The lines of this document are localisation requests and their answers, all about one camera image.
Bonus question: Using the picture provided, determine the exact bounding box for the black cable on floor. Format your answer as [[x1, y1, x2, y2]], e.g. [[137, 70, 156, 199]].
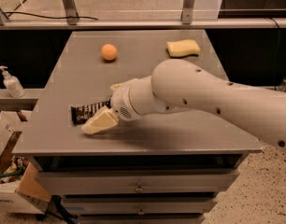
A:
[[2, 10, 100, 21]]

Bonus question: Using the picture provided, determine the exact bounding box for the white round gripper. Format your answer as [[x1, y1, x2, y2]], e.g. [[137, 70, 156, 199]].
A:
[[81, 78, 141, 134]]

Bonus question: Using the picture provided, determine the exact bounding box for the open cardboard box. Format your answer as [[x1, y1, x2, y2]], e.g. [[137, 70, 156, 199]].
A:
[[0, 110, 51, 214]]

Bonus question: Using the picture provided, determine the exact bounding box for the grey drawer cabinet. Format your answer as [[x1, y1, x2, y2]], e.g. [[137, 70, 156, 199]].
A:
[[12, 29, 263, 224]]

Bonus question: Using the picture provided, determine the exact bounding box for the grey drawer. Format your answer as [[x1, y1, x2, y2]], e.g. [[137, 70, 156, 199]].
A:
[[79, 215, 205, 224], [36, 169, 239, 195], [62, 196, 217, 216]]

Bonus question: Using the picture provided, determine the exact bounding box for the middle grey drawer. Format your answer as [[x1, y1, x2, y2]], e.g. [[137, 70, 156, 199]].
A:
[[62, 196, 217, 216]]

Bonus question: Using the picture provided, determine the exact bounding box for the bottom grey drawer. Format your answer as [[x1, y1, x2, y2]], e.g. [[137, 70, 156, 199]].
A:
[[79, 215, 205, 224]]

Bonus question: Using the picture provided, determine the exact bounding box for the black rxbar chocolate wrapper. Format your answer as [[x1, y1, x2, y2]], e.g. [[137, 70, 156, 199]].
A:
[[70, 100, 111, 125]]

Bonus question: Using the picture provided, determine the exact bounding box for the top grey drawer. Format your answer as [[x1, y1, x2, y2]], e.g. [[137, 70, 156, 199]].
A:
[[36, 169, 239, 195]]

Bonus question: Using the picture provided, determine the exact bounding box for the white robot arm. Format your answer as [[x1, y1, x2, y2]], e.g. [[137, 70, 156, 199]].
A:
[[81, 59, 286, 152]]

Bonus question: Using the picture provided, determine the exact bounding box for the yellow sponge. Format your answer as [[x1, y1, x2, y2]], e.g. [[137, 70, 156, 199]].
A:
[[166, 39, 201, 57]]

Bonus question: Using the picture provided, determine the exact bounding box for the orange ball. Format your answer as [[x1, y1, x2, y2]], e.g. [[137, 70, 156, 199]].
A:
[[101, 44, 118, 61]]

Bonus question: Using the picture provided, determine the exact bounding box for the black cable right side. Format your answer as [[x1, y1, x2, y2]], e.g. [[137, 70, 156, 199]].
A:
[[268, 17, 281, 91]]

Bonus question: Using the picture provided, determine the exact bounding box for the white pump sanitizer bottle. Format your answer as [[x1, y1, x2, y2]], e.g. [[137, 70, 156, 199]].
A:
[[0, 65, 25, 98]]

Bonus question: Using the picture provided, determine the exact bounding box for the metal frame rail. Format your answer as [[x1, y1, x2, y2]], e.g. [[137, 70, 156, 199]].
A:
[[0, 0, 286, 30]]

